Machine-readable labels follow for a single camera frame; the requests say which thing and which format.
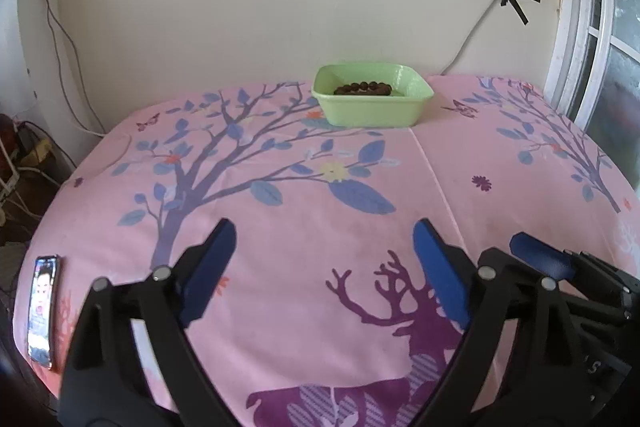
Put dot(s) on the smartphone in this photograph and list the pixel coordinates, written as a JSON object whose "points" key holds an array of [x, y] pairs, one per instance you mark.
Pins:
{"points": [[42, 312]]}

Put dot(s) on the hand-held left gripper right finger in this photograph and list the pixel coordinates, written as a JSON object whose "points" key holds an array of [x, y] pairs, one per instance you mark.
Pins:
{"points": [[440, 267]]}

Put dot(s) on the green plastic basin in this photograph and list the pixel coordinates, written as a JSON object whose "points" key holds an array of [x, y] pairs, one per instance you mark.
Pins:
{"points": [[370, 112]]}

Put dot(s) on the white window frame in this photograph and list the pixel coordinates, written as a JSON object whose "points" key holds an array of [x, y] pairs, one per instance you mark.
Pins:
{"points": [[575, 32]]}

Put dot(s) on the red object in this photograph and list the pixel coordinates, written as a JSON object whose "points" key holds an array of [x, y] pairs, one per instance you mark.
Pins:
{"points": [[5, 137]]}

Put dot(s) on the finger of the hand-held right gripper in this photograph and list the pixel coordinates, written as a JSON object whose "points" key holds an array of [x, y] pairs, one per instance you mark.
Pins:
{"points": [[542, 254]]}

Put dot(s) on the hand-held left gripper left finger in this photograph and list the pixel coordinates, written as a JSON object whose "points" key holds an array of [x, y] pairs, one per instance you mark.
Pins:
{"points": [[210, 272]]}

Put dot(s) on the pink printed bed sheet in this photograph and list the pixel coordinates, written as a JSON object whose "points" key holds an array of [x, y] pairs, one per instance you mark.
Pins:
{"points": [[300, 232]]}

